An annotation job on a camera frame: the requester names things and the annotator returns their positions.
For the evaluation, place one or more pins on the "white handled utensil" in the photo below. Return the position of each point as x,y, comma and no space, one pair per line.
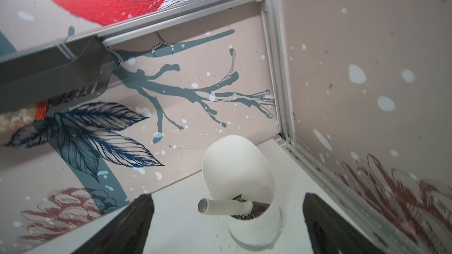
231,207

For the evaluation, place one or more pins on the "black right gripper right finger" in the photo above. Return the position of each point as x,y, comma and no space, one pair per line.
330,233

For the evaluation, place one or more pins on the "white ceramic utensil holder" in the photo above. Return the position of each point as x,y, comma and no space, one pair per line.
234,167

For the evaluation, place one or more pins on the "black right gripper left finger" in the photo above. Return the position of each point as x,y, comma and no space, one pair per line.
126,233

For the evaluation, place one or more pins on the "aluminium frame rail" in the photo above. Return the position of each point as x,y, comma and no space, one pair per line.
176,10

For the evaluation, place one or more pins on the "black wall basket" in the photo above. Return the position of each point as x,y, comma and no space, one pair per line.
64,73

